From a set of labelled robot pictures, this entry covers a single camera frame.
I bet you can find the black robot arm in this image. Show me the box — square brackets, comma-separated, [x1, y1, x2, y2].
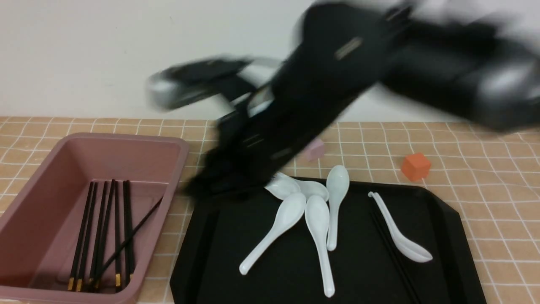
[183, 2, 539, 198]

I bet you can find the white spoon centre long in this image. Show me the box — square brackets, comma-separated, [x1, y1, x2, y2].
[305, 195, 335, 298]

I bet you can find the orange cube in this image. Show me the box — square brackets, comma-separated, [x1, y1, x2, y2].
[401, 153, 432, 182]

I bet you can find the black plastic tray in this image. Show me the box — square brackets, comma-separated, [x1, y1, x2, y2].
[170, 182, 486, 304]

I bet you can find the white spoon right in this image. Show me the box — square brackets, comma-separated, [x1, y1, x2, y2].
[368, 192, 433, 263]

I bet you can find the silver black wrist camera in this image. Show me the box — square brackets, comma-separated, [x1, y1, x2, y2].
[146, 57, 281, 112]

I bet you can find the black chopstick slanted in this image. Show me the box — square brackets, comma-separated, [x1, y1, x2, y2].
[91, 198, 163, 290]

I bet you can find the black chopstick on tray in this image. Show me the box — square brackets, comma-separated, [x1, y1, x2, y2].
[369, 208, 416, 304]
[374, 207, 422, 304]

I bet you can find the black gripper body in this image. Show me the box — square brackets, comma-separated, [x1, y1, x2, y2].
[184, 63, 363, 199]

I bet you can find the lilac cube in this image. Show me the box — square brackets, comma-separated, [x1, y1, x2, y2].
[302, 138, 325, 162]

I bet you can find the white spoon upper middle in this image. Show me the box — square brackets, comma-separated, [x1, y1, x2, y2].
[293, 178, 329, 202]

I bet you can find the white spoon far left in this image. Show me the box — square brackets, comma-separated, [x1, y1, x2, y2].
[265, 172, 301, 200]

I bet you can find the checked beige tablecloth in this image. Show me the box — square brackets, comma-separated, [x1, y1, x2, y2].
[0, 116, 540, 304]

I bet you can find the pink plastic bin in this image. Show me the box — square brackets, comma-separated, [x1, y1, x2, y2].
[0, 133, 189, 304]

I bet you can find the white spoon upright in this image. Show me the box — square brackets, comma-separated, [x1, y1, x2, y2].
[326, 165, 350, 251]

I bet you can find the white spoon lower left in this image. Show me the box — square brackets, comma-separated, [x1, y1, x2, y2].
[239, 193, 307, 275]

